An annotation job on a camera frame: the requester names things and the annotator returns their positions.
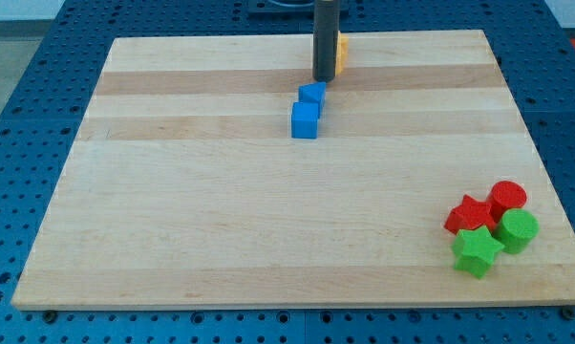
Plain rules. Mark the green cylinder block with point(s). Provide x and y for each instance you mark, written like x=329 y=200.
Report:
x=516 y=229

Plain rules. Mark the blue cube block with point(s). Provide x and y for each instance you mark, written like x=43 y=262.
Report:
x=304 y=120

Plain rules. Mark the red cylinder block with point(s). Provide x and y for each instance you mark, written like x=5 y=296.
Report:
x=505 y=195

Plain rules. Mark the light wooden board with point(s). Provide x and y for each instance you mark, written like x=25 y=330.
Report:
x=184 y=189

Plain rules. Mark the yellow heart block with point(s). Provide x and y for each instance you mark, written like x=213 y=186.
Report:
x=342 y=53

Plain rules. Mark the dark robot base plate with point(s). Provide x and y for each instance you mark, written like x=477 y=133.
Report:
x=283 y=9

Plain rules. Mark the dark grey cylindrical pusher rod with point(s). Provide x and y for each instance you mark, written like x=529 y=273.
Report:
x=325 y=39

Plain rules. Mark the blue triangle block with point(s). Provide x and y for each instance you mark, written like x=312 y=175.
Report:
x=313 y=93

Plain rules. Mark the red star block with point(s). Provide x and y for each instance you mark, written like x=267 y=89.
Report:
x=470 y=214

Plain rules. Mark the green star block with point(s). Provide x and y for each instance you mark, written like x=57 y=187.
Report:
x=475 y=251

